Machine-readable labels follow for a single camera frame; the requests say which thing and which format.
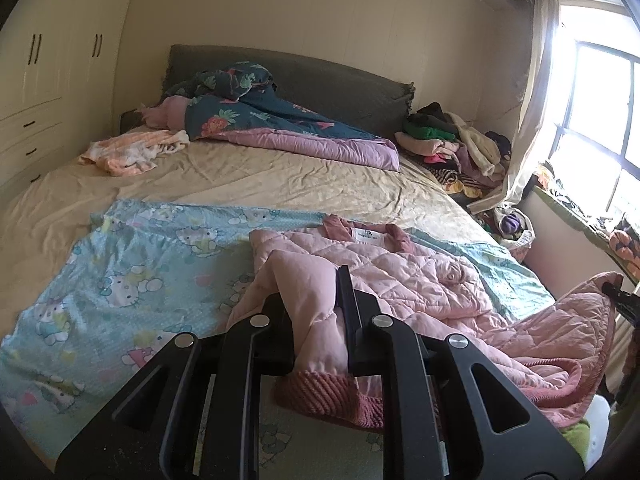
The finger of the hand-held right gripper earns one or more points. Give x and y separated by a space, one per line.
617 296

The pile of mixed clothes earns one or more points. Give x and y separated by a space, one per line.
450 150

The pink pillow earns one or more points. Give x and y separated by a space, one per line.
167 112

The pink quilted jacket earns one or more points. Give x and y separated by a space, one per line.
425 280

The teal floral duvet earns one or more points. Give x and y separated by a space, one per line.
280 120

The peach and white cloth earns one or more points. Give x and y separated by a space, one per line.
130 152

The window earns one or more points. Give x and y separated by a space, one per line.
600 110

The orange and black patterned cloth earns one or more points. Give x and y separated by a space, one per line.
625 250

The cream curtain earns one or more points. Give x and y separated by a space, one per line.
530 100

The light blue cartoon printed blanket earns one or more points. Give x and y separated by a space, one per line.
150 270

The cream wardrobe with drawers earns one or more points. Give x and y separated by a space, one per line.
50 85

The bed with beige sheet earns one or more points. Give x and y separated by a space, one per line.
250 180

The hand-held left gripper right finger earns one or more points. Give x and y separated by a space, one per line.
346 290

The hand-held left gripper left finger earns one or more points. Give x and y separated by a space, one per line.
277 317

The bag of clothes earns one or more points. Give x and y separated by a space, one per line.
512 225

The grey padded headboard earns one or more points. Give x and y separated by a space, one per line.
325 72

